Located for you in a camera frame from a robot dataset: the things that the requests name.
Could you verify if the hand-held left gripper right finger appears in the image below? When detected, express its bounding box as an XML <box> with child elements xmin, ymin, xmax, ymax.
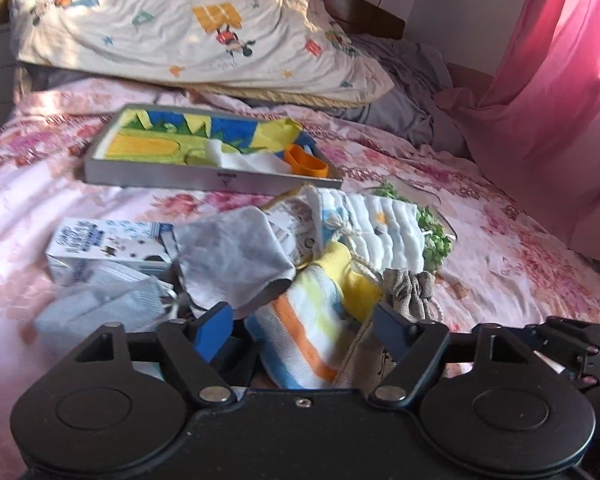
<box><xmin>370</xmin><ymin>302</ymin><xmax>528</xmax><ymax>408</ymax></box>

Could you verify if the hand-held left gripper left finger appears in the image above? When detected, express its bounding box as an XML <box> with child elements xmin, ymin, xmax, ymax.
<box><xmin>75</xmin><ymin>301</ymin><xmax>241</xmax><ymax>408</ymax></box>

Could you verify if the beige drawstring pouch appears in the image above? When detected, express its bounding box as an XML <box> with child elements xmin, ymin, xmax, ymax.
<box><xmin>336</xmin><ymin>268</ymin><xmax>443</xmax><ymax>390</ymax></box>

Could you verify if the orange yellow striped towel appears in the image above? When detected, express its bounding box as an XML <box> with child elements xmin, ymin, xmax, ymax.
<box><xmin>244</xmin><ymin>241</ymin><xmax>383</xmax><ymax>391</ymax></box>

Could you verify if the light blue-grey cloth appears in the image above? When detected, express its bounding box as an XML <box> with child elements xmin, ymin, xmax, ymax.
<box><xmin>34</xmin><ymin>265</ymin><xmax>176</xmax><ymax>356</ymax></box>

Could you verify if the grey cardboard box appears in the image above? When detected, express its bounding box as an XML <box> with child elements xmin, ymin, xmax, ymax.
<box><xmin>83</xmin><ymin>104</ymin><xmax>344</xmax><ymax>196</ymax></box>

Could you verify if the grey cloth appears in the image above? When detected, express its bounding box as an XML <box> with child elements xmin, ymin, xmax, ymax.
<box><xmin>172</xmin><ymin>205</ymin><xmax>297</xmax><ymax>311</ymax></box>

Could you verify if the bag of green vegetables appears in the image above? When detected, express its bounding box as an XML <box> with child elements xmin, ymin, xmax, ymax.
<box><xmin>365</xmin><ymin>180</ymin><xmax>456</xmax><ymax>271</ymax></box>

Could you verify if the white quilted gauze towel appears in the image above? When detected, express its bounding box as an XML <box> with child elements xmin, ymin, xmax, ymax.
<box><xmin>307</xmin><ymin>187</ymin><xmax>428</xmax><ymax>273</ymax></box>

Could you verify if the snack packet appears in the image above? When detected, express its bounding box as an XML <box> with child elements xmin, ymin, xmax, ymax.
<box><xmin>260</xmin><ymin>185</ymin><xmax>326</xmax><ymax>266</ymax></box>

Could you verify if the white blue carton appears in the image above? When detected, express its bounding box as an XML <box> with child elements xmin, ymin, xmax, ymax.
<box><xmin>45</xmin><ymin>217</ymin><xmax>176</xmax><ymax>286</ymax></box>

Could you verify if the white cloth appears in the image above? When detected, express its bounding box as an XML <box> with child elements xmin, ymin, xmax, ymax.
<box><xmin>185</xmin><ymin>140</ymin><xmax>293</xmax><ymax>173</ymax></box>

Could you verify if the blue yellow green towel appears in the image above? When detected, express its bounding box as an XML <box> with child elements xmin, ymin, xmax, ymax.
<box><xmin>97</xmin><ymin>107</ymin><xmax>306</xmax><ymax>166</ymax></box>

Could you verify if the grey blanket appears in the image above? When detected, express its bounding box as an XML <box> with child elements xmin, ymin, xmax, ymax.
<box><xmin>330</xmin><ymin>35</ymin><xmax>453</xmax><ymax>148</ymax></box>

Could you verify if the pink floral bedsheet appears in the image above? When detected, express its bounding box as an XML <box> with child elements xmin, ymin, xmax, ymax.
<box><xmin>0</xmin><ymin>77</ymin><xmax>600</xmax><ymax>386</ymax></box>

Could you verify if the pink curtain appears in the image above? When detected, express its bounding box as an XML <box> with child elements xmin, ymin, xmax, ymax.
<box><xmin>437</xmin><ymin>0</ymin><xmax>600</xmax><ymax>266</ymax></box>

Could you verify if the cartoon printed pillow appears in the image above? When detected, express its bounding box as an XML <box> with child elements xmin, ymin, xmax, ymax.
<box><xmin>10</xmin><ymin>0</ymin><xmax>396</xmax><ymax>108</ymax></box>

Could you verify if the brown headboard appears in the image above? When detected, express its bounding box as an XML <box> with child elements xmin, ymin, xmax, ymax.
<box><xmin>320</xmin><ymin>0</ymin><xmax>406</xmax><ymax>41</ymax></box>

